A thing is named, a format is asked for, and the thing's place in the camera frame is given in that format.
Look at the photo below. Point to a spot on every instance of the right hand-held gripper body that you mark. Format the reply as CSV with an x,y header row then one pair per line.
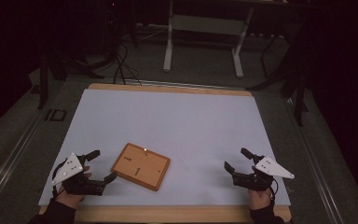
x,y
261,177

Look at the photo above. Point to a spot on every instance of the person's right hand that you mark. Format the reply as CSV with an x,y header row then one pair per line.
x,y
260,199

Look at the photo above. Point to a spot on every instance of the person's left hand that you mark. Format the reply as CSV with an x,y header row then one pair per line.
x,y
71,199

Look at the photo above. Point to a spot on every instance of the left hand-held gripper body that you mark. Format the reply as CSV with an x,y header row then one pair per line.
x,y
80,183

